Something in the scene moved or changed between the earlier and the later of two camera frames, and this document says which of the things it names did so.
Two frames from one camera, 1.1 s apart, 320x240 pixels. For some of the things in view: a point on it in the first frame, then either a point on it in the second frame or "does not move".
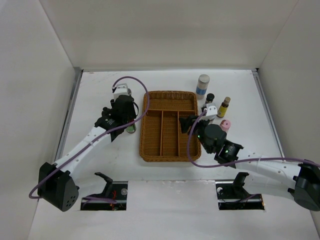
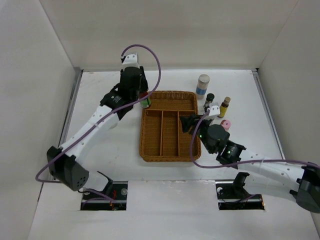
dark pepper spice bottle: (209, 98) does not move
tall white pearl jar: (203, 83) does not move
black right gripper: (185, 123) does not move
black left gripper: (132, 116) -> (143, 88)
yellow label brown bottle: (223, 108) does not move
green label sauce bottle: (131, 128) -> (146, 102)
